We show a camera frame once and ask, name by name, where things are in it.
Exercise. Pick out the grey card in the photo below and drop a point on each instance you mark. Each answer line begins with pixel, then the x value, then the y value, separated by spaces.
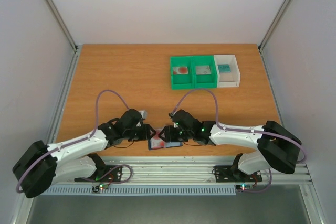
pixel 203 69

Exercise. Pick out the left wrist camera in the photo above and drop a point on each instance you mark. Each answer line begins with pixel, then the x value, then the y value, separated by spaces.
pixel 143 117

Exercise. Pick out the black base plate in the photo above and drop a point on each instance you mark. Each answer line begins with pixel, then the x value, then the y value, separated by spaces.
pixel 113 173
pixel 225 174

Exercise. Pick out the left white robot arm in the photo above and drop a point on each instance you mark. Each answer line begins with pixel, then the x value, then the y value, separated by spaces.
pixel 43 165

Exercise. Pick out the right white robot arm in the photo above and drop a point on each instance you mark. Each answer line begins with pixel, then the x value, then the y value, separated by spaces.
pixel 273 146

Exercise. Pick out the right circuit board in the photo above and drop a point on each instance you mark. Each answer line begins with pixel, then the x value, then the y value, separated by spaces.
pixel 244 187

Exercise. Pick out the dark blue card holder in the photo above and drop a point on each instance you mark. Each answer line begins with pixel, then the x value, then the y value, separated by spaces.
pixel 170 144

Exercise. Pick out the left green bin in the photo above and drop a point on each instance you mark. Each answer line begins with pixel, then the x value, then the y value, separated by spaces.
pixel 182 76

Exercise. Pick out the left circuit board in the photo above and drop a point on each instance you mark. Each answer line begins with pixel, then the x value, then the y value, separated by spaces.
pixel 99 188

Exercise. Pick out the left aluminium frame post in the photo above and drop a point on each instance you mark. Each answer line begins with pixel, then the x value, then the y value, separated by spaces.
pixel 54 10

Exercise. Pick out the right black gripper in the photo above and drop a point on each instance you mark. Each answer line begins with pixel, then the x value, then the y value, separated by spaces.
pixel 171 134

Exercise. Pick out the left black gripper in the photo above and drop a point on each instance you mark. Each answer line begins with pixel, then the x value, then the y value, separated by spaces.
pixel 146 134

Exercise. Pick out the white bin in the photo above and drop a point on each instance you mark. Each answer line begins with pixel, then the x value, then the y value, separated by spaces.
pixel 228 74

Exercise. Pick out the circuit board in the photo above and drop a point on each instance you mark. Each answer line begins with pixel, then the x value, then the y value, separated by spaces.
pixel 244 187
pixel 99 188

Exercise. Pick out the right aluminium frame post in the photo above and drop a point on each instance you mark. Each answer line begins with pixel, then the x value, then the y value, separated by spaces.
pixel 274 24

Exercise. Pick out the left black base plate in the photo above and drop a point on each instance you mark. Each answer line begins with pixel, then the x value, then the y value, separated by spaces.
pixel 113 173

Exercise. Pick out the middle green bin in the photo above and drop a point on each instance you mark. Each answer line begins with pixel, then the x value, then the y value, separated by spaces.
pixel 204 81

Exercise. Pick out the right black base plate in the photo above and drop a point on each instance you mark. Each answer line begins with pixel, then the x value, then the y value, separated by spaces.
pixel 225 174

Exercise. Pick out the grey slotted cable duct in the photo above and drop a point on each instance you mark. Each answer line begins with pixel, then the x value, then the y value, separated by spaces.
pixel 144 190

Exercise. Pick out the green bin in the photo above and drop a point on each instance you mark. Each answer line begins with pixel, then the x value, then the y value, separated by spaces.
pixel 204 81
pixel 182 76

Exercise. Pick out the aluminium front rail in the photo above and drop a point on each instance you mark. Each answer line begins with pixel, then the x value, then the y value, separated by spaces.
pixel 191 170

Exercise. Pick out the teal card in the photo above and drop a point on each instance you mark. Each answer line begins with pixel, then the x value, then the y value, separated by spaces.
pixel 224 68

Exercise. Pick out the red patterned card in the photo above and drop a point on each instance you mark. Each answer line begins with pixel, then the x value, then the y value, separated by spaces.
pixel 177 70

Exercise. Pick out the aluminium frame post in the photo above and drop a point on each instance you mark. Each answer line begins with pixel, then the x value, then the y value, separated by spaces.
pixel 274 24
pixel 54 10

